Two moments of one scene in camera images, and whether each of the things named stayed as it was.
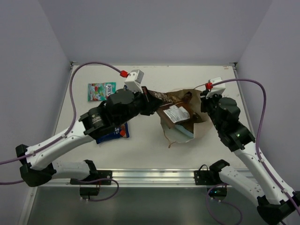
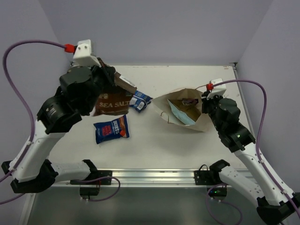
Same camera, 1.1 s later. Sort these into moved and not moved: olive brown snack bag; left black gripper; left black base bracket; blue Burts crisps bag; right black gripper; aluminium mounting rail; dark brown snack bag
Moved: dark brown snack bag; left black gripper; olive brown snack bag
Not moved: right black gripper; blue Burts crisps bag; aluminium mounting rail; left black base bracket
